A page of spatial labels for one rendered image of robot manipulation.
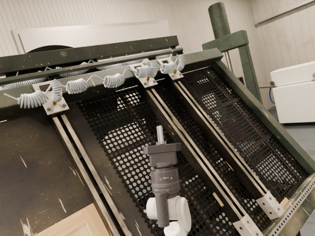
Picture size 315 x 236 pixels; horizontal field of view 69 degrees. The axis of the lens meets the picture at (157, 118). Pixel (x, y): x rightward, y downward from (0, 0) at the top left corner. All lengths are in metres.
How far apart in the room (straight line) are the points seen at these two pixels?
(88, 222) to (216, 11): 5.13
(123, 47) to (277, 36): 6.98
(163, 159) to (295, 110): 5.49
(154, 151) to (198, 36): 5.67
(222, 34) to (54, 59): 4.32
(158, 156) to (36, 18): 3.82
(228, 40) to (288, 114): 2.25
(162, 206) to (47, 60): 1.34
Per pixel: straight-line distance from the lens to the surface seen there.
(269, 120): 1.93
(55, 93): 1.11
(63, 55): 1.80
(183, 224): 0.75
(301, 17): 8.31
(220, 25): 5.58
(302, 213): 1.66
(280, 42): 8.53
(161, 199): 0.70
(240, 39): 5.43
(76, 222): 1.06
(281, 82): 6.17
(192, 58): 1.82
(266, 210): 1.51
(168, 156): 0.72
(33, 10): 4.37
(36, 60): 1.75
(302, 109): 6.04
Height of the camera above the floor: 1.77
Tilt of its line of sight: 8 degrees down
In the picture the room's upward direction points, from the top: 16 degrees counter-clockwise
